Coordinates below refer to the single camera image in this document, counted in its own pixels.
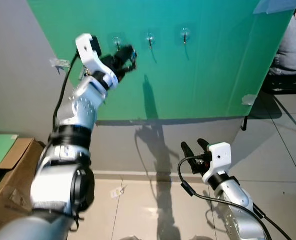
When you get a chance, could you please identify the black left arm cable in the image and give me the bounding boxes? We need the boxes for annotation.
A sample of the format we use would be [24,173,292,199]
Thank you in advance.
[52,50,81,136]

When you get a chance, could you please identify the large green wall board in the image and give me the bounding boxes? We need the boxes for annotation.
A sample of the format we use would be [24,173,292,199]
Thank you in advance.
[28,0,296,121]

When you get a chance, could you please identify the grey pillow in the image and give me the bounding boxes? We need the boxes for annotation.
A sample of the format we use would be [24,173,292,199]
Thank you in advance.
[270,12,296,76]

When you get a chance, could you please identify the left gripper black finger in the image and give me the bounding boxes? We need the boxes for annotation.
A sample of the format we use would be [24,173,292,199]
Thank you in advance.
[115,44,137,60]
[119,52,137,72]

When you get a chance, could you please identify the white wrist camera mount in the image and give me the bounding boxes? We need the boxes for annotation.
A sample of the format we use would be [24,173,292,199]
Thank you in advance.
[202,142,232,185]
[75,33,119,87]

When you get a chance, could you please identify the brown cardboard box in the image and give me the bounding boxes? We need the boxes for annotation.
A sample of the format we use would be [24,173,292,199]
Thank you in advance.
[0,137,46,231]

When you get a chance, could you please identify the black metal chair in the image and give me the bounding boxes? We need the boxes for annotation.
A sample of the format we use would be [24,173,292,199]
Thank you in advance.
[240,70,296,133]

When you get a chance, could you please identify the small paper tag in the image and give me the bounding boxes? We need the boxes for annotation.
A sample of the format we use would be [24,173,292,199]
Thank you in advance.
[110,186,126,197]

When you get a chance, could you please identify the clear adhesive wall hook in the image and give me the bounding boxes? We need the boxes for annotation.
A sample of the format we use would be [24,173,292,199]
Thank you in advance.
[144,31,156,50]
[110,34,124,51]
[178,26,192,46]

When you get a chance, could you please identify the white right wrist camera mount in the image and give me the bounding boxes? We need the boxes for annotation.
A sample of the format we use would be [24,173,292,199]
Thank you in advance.
[202,142,232,185]

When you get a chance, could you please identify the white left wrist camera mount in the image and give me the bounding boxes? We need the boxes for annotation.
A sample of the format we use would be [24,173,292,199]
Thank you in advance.
[75,33,119,87]

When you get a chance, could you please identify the pale blue tape piece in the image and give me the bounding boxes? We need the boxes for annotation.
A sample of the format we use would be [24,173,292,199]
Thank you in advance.
[253,0,296,15]

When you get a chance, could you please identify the clear tape piece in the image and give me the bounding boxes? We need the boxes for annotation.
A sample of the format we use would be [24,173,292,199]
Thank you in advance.
[50,57,71,71]
[241,94,258,106]

